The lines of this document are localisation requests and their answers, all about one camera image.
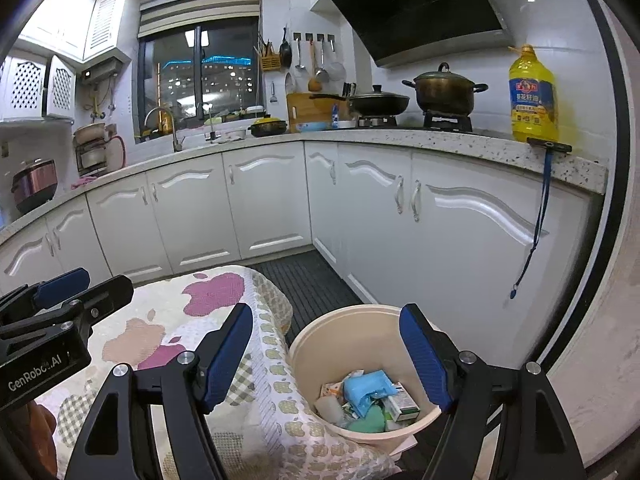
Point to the black wok with lid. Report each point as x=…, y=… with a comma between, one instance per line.
x=377, y=102

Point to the white kitchen base cabinets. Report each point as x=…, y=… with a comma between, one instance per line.
x=450, y=240

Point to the small black hanging pan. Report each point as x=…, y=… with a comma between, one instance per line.
x=285, y=52

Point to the beige plastic bin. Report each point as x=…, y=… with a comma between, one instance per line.
x=340, y=340

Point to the wooden cutting board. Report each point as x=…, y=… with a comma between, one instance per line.
x=305, y=110

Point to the white green carton box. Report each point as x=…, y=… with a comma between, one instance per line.
x=402, y=405

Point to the white blue bottle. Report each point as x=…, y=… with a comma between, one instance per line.
x=336, y=117

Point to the blue bowl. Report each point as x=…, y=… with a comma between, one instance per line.
x=312, y=127

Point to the speckled stone countertop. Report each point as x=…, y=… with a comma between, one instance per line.
x=450, y=142

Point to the brass cooking pot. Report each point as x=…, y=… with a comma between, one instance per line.
x=445, y=92

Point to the metal sink faucet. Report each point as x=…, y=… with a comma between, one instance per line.
x=176, y=140

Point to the wooden chopstick holder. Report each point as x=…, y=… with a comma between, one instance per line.
x=270, y=62

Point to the metal ladle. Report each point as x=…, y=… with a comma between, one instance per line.
x=299, y=65

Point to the white water heater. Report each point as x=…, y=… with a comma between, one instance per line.
x=102, y=71

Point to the blue plastic packet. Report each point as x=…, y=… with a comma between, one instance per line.
x=367, y=390

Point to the striped roller blind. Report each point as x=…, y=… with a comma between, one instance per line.
x=200, y=10

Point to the black range hood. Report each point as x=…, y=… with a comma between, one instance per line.
x=415, y=5

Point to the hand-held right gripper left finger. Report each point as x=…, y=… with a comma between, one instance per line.
x=230, y=355

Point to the yellow cooking oil bottle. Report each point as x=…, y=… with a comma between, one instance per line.
x=532, y=100

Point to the black pot with yellow lid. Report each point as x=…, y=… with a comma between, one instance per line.
x=267, y=127

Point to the wooden spatula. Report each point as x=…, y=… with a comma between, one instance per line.
x=314, y=82

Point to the pink cloth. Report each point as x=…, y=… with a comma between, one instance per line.
x=85, y=181

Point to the white orange wrapper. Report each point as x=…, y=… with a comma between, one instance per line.
x=332, y=389

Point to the stacked cream cooking pots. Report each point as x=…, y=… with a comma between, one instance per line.
x=92, y=152

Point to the apple print quilted blanket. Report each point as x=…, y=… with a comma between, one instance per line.
x=165, y=325

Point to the black gas stove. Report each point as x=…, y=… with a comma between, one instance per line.
x=447, y=122

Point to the kitchen window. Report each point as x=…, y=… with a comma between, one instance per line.
x=220, y=80

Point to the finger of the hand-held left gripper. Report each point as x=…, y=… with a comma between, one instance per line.
x=107, y=295
x=65, y=281

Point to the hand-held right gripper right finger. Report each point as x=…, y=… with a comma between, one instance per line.
x=425, y=355

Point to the pink metal rice cooker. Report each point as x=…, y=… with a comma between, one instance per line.
x=32, y=187

